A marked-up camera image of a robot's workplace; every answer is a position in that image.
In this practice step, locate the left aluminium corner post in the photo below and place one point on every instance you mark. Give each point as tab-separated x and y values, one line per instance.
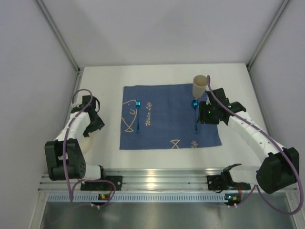
49	19

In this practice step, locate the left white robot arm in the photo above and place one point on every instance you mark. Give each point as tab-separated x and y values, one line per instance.
64	156

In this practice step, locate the slotted grey cable duct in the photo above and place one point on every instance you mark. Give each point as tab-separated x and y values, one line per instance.
119	197

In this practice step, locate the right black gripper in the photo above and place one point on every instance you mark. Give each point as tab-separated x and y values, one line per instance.
204	112

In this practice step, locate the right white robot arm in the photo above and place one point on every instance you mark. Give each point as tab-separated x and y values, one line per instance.
279	166

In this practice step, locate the beige cup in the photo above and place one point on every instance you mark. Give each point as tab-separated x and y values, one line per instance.
199	86

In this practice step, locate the right aluminium corner post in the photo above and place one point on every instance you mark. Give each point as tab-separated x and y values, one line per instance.
284	4

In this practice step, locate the blue metallic spoon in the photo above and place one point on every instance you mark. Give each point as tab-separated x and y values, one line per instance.
195	106

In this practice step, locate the blue metallic fork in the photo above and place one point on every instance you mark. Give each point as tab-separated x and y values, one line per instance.
138	106

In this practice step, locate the blue fish placemat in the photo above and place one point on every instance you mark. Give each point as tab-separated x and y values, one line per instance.
166	119

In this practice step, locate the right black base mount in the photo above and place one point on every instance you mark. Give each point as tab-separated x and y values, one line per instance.
217	184

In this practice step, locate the aluminium corner post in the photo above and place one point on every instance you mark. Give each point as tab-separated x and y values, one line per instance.
49	19
284	4

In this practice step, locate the cream round plate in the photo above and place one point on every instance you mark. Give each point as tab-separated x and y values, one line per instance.
86	143

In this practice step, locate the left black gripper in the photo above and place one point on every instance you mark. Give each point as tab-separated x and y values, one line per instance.
94	125

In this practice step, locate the aluminium rail frame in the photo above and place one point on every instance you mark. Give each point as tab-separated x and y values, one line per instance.
164	180

